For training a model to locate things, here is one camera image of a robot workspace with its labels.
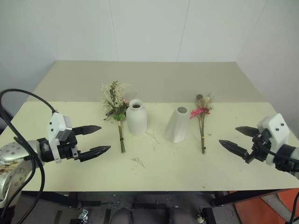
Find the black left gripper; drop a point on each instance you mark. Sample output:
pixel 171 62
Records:
pixel 67 148

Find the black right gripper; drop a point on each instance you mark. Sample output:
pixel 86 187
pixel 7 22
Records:
pixel 258 145

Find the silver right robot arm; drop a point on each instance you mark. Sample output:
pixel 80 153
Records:
pixel 286 157

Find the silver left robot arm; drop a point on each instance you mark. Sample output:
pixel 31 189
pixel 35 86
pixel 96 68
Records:
pixel 14 151

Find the white round bottle vase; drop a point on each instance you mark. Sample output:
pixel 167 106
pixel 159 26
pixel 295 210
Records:
pixel 136 121

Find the white cone-shaped vase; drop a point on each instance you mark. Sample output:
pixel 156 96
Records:
pixel 176 128

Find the green and cream flower bouquet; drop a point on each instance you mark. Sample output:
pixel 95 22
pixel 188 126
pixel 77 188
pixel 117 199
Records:
pixel 115 102

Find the pink and brown flower bouquet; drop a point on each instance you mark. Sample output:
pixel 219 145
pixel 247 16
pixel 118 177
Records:
pixel 202 112

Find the small dried flower twig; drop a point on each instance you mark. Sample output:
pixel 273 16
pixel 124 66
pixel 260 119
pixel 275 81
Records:
pixel 137 161
pixel 153 136

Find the orange floor mat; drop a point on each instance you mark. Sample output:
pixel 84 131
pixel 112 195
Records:
pixel 252 210

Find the silver caster wheel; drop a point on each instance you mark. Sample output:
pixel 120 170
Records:
pixel 201 215
pixel 83 214

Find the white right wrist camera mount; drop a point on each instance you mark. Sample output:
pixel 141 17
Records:
pixel 278 130

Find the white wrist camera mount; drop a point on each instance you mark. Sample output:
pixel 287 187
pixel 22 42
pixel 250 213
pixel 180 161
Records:
pixel 54 123
pixel 278 130

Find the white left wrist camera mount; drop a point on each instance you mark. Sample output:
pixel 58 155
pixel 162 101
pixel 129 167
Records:
pixel 54 123

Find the black metal table frame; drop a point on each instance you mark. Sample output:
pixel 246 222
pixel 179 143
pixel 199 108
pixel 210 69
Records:
pixel 222 198

